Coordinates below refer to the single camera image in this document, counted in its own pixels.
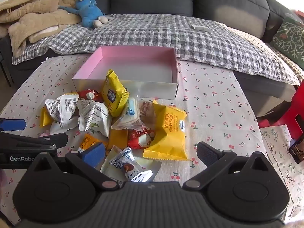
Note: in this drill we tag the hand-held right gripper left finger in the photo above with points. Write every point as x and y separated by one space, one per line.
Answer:
92 153

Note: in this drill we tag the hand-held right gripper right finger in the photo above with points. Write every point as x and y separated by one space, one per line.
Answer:
205 154

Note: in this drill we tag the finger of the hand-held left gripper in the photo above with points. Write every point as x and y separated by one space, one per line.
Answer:
35 141
11 125

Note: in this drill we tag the pink snack packet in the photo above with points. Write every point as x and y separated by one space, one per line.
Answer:
45 134

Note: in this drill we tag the orange snack packet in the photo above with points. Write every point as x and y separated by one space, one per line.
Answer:
89 141

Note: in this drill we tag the plain mustard snack packet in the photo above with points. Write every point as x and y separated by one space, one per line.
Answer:
117 137

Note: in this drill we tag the large white snack packet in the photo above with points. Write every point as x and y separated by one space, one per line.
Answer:
95 116

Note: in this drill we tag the silver chocolate packet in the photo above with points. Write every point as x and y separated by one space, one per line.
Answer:
129 168

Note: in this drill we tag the small white snack packet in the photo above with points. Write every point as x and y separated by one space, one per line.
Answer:
63 109

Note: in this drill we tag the yellow snack packet red print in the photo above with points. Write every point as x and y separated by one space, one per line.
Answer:
168 133

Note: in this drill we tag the yellow snack packet dark label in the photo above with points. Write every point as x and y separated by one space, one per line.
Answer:
114 92

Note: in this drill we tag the pink cardboard box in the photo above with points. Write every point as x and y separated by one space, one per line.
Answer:
133 64

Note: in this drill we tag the small orange-yellow snack packet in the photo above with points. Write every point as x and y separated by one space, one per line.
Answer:
45 120

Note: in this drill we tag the clear packet with white cake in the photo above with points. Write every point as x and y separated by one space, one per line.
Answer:
129 114

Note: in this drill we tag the cherry print tablecloth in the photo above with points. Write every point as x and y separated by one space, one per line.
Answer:
213 99

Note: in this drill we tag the clear packet with brown biscuit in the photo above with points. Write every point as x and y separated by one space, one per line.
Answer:
146 110

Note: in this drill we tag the floral print cloth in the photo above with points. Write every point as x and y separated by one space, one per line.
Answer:
275 147

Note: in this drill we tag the dark brown object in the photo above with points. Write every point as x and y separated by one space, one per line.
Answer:
296 150

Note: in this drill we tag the red plastic stool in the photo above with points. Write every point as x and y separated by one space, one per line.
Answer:
294 109

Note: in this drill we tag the beige quilted blanket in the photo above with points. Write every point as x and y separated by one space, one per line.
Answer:
35 11

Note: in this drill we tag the white tissue pack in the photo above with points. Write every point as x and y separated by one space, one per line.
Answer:
201 27

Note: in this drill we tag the grey checked blanket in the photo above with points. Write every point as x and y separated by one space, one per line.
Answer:
154 33

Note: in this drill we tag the blue plush toy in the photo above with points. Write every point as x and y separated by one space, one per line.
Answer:
89 11

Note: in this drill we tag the green branch-pattern cushion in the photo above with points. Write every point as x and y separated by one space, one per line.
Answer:
289 40

